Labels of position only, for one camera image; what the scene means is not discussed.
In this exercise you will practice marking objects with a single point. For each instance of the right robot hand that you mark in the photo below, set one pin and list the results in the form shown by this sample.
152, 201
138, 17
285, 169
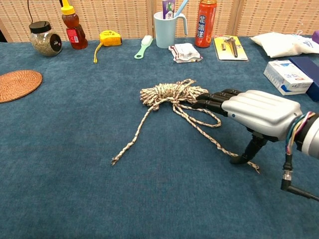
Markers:
261, 109

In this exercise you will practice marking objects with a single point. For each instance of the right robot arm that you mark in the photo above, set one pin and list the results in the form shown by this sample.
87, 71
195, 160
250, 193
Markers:
311, 139

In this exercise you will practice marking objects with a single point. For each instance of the white blue carton box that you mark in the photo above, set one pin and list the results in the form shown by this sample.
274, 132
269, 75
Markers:
286, 74

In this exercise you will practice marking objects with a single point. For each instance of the dark blue long box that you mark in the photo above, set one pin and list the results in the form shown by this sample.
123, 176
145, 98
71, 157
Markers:
309, 67

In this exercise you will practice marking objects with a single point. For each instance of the white plastic bag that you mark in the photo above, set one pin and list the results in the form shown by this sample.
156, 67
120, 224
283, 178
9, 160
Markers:
274, 43

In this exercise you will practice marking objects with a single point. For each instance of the razor in yellow package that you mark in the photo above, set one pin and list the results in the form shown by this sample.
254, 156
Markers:
224, 53

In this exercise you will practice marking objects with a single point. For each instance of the blue binder clip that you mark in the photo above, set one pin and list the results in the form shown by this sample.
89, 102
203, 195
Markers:
299, 33

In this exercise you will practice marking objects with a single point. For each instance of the purple box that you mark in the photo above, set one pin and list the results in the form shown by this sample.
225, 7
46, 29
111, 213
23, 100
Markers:
316, 37

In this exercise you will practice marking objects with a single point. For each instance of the white snack packet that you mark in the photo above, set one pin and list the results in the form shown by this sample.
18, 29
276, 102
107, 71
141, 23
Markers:
185, 52

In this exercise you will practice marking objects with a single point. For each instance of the orange soda can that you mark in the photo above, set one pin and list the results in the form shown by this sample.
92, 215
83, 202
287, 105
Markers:
204, 30

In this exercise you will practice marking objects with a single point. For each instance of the light blue cup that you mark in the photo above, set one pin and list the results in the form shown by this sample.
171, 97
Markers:
164, 32

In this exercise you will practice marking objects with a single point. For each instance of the blue toothbrush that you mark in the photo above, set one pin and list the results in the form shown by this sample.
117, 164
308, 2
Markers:
180, 7

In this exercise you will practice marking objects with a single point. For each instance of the mint green brush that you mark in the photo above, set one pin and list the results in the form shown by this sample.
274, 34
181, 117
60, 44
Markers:
145, 42

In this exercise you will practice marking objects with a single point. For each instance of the toothpaste tube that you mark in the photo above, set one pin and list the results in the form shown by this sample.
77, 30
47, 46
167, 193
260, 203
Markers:
168, 8

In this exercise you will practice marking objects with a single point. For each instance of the yellow tape measure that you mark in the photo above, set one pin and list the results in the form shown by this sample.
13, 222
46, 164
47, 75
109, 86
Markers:
109, 38

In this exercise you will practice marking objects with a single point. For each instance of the bamboo folding screen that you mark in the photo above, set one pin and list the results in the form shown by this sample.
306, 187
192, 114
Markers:
112, 17

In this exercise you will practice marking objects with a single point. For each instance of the honey bottle yellow cap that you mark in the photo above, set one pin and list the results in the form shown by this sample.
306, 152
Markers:
74, 35

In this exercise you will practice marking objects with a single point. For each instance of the blue felt table cover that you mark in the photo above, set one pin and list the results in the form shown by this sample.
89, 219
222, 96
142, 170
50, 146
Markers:
74, 186

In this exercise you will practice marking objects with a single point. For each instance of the glass jar black lid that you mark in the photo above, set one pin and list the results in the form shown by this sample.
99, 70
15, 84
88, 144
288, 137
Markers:
45, 42

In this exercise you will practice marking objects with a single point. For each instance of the black stand pole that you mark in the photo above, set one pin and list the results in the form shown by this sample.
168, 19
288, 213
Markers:
60, 2

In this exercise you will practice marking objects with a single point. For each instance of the round woven coaster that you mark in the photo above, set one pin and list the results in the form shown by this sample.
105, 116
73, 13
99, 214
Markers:
17, 84

